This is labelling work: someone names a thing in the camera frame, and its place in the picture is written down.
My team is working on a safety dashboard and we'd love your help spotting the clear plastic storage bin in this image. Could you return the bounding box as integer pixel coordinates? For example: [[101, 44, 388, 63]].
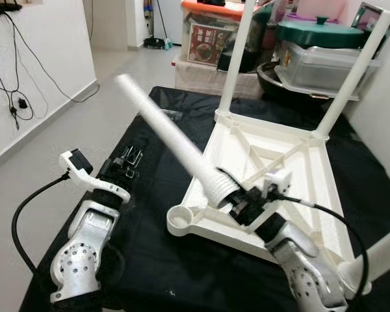
[[274, 44, 381, 99]]

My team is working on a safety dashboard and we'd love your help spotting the black floor mop head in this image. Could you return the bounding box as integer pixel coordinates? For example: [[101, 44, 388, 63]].
[[144, 38, 174, 50]]

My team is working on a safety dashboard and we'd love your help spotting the black tablecloth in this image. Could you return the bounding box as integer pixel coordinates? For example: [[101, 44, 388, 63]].
[[19, 84, 390, 312]]

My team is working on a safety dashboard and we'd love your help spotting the black plastic bag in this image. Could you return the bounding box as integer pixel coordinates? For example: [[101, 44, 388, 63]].
[[216, 3, 275, 73]]

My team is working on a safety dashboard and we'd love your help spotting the green round pot lid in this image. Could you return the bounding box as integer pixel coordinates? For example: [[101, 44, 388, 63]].
[[276, 16, 371, 49]]

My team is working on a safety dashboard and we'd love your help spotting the black wok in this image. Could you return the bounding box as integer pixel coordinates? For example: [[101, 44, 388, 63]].
[[257, 62, 332, 105]]

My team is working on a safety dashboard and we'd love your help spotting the black wifi router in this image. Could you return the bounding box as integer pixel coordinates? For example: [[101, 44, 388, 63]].
[[0, 0, 23, 17]]

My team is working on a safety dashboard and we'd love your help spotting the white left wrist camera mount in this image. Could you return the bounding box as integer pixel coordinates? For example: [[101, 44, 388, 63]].
[[58, 148, 132, 203]]

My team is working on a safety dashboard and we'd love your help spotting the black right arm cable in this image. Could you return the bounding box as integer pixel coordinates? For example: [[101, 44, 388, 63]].
[[273, 195, 370, 300]]

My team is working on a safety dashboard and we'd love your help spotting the clear tape strip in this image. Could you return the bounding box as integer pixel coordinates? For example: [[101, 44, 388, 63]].
[[159, 110, 184, 122]]

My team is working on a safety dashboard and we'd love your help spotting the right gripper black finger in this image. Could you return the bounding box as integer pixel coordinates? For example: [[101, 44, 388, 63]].
[[216, 168, 244, 196]]

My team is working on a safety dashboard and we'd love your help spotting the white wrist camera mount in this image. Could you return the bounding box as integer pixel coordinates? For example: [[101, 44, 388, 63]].
[[58, 148, 132, 203], [263, 169, 293, 202]]

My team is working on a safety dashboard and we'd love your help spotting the pink plastic container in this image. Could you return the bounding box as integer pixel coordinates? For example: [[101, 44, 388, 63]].
[[292, 0, 352, 23]]

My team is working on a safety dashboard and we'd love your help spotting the purple printed box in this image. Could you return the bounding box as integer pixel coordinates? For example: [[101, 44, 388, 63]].
[[351, 2, 390, 33]]

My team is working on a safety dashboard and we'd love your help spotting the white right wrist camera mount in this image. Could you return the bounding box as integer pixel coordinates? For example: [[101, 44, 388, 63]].
[[263, 169, 293, 202]]

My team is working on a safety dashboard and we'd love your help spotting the white plastic children table top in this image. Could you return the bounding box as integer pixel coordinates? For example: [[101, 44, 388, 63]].
[[167, 110, 371, 296]]

